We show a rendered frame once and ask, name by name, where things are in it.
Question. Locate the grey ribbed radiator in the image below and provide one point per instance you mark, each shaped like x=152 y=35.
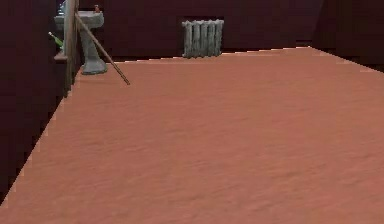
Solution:
x=202 y=38

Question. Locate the grey pedestal sink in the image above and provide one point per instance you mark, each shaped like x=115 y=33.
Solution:
x=90 y=50

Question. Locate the green bottle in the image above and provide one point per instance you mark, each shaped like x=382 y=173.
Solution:
x=56 y=40

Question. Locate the small brown soap bottle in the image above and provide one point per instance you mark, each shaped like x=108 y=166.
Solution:
x=97 y=8

